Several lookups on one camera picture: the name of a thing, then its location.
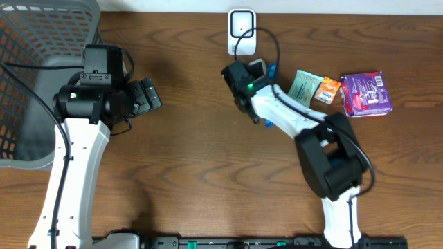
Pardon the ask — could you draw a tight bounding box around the blue snack bar wrapper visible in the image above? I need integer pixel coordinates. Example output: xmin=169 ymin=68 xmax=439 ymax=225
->
xmin=265 ymin=62 xmax=276 ymax=128

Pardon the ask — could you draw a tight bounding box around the teal packet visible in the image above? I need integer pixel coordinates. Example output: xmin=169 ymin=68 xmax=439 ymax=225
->
xmin=287 ymin=70 xmax=323 ymax=108

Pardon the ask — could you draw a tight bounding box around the orange tissue pocket pack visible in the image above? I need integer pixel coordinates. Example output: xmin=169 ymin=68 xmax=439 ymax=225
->
xmin=314 ymin=77 xmax=341 ymax=104

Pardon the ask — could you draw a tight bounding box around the purple red tissue pack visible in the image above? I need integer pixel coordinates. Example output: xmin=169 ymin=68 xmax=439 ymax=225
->
xmin=340 ymin=71 xmax=393 ymax=117

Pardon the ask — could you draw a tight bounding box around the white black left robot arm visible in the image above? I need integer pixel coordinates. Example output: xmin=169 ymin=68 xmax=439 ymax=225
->
xmin=28 ymin=73 xmax=161 ymax=248

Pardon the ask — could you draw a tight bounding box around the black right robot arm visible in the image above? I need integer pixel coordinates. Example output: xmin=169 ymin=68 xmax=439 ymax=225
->
xmin=221 ymin=60 xmax=374 ymax=248

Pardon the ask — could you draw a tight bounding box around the white barcode scanner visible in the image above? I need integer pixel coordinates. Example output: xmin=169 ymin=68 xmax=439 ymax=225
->
xmin=228 ymin=8 xmax=257 ymax=56

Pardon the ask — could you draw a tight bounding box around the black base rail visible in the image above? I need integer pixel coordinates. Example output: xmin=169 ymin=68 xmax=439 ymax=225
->
xmin=93 ymin=236 xmax=409 ymax=249

